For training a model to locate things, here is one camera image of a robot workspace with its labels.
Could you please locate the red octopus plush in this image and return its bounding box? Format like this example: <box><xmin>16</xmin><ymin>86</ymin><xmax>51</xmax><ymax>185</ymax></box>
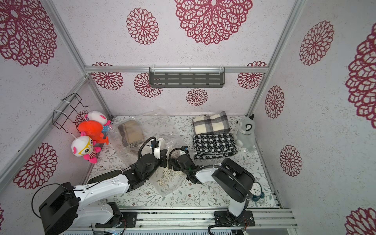
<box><xmin>78</xmin><ymin>120</ymin><xmax>109</xmax><ymax>145</ymax></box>

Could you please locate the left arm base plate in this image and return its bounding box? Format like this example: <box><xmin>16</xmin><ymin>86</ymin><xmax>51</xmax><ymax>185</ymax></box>
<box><xmin>95</xmin><ymin>211</ymin><xmax>138</xmax><ymax>228</ymax></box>

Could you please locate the grey plush toy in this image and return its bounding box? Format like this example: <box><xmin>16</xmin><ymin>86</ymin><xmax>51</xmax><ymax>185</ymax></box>
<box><xmin>234</xmin><ymin>114</ymin><xmax>256</xmax><ymax>151</ymax></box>

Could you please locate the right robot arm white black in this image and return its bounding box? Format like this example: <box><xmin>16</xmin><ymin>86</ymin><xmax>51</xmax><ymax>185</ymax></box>
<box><xmin>168</xmin><ymin>154</ymin><xmax>256</xmax><ymax>217</ymax></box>

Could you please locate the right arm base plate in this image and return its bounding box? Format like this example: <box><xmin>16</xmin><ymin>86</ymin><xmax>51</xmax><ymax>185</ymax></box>
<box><xmin>214</xmin><ymin>210</ymin><xmax>255</xmax><ymax>227</ymax></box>

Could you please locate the clear plastic vacuum bag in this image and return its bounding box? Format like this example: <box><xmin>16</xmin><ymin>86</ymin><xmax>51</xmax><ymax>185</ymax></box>
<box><xmin>109</xmin><ymin>110</ymin><xmax>194</xmax><ymax>197</ymax></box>

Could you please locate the black white houndstooth scarf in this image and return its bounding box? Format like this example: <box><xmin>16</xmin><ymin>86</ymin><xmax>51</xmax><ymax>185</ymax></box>
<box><xmin>193</xmin><ymin>133</ymin><xmax>238</xmax><ymax>160</ymax></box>

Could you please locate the brown beige scarf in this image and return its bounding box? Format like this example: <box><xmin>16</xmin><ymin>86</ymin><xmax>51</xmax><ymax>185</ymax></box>
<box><xmin>117</xmin><ymin>119</ymin><xmax>145</xmax><ymax>147</ymax></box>

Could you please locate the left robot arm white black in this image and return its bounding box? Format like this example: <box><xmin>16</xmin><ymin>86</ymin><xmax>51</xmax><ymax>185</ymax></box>
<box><xmin>39</xmin><ymin>149</ymin><xmax>167</xmax><ymax>235</ymax></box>

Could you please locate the grey metal wall shelf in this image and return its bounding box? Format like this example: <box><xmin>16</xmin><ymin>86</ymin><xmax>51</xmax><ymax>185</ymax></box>
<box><xmin>149</xmin><ymin>68</ymin><xmax>226</xmax><ymax>88</ymax></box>

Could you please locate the white pink plush top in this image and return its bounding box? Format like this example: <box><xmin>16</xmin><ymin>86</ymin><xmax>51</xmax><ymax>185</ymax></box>
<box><xmin>85</xmin><ymin>111</ymin><xmax>111</xmax><ymax>126</ymax></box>

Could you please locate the grey cream plaid scarf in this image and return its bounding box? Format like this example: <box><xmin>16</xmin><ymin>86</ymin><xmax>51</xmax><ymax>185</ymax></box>
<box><xmin>193</xmin><ymin>111</ymin><xmax>231</xmax><ymax>135</ymax></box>

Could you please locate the black wire basket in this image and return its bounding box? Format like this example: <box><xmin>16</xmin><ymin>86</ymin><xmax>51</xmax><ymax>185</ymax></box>
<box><xmin>52</xmin><ymin>93</ymin><xmax>89</xmax><ymax>135</ymax></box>

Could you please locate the white plush with yellow glasses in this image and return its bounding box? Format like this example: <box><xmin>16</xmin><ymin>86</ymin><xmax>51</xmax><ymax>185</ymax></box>
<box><xmin>71</xmin><ymin>136</ymin><xmax>101</xmax><ymax>164</ymax></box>

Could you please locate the teal alarm clock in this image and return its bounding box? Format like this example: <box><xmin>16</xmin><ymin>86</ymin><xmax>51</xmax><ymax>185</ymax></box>
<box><xmin>250</xmin><ymin>182</ymin><xmax>264</xmax><ymax>202</ymax></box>

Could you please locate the cream fringed scarf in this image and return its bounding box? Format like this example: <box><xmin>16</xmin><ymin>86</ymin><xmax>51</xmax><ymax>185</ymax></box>
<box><xmin>157</xmin><ymin>168</ymin><xmax>184</xmax><ymax>191</ymax></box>

